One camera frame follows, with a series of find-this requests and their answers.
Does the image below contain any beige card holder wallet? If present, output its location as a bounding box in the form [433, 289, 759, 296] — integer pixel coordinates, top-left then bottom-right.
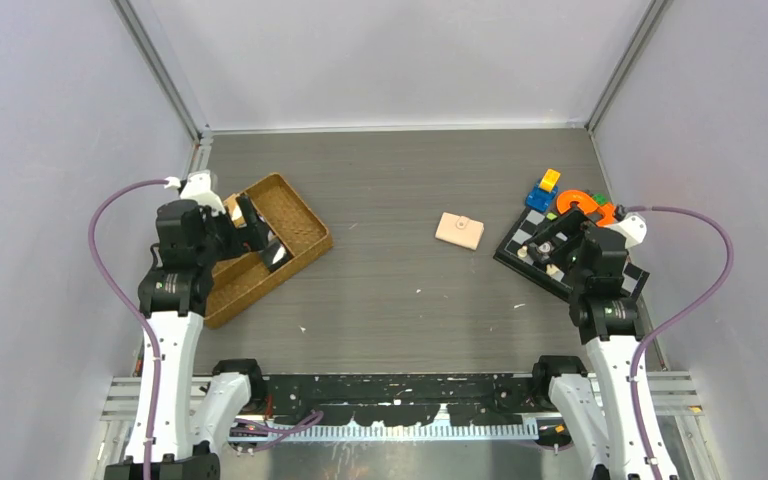
[435, 212, 485, 251]

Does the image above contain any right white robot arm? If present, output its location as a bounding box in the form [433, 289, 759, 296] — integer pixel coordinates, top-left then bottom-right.
[527, 207, 680, 479]

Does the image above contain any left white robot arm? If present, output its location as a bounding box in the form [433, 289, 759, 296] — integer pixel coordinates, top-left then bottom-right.
[104, 195, 269, 479]

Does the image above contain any gold credit card in tray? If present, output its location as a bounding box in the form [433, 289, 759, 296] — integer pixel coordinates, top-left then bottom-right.
[224, 192, 247, 228]

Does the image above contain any woven wicker tray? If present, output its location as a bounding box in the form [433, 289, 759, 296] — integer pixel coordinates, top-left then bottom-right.
[204, 173, 333, 329]

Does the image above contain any orange plastic letter toy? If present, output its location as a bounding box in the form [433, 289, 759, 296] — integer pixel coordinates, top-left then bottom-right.
[555, 190, 617, 227]

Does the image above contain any blue toy block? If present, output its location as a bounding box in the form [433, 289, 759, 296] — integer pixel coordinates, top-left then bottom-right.
[524, 184, 559, 213]

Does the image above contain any black white checkerboard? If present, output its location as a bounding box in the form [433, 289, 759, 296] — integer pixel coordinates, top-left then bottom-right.
[493, 206, 650, 305]

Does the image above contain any green toy block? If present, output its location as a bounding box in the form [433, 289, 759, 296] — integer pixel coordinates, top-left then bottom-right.
[591, 194, 610, 208]

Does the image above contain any yellow toy block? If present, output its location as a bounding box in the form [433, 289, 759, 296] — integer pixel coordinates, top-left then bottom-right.
[538, 168, 561, 193]

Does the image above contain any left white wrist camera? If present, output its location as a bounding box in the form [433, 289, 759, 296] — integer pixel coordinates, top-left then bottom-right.
[163, 170, 227, 217]

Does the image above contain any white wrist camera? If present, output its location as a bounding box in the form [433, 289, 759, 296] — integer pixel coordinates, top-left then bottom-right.
[163, 170, 227, 217]
[606, 213, 648, 250]

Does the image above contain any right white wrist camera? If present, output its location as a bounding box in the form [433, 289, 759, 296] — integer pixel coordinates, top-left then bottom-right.
[606, 213, 648, 250]

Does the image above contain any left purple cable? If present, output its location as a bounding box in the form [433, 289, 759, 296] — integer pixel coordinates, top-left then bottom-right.
[87, 177, 183, 480]

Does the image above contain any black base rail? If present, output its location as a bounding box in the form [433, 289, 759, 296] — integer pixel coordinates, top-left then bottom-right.
[241, 373, 557, 427]

